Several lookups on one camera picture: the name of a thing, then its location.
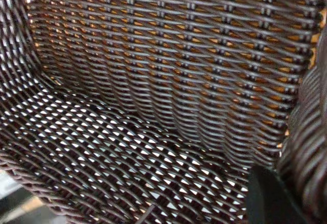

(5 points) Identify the orange-brown woven wicker basket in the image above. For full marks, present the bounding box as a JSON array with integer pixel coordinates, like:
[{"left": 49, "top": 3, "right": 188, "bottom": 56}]
[{"left": 22, "top": 0, "right": 327, "bottom": 156}]

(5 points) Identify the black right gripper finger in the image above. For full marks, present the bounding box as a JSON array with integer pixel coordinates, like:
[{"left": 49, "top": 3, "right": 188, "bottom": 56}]
[{"left": 245, "top": 165, "right": 307, "bottom": 224}]

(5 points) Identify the dark brown woven wicker basket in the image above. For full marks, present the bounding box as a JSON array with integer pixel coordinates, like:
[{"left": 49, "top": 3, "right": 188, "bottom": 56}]
[{"left": 0, "top": 0, "right": 327, "bottom": 224}]

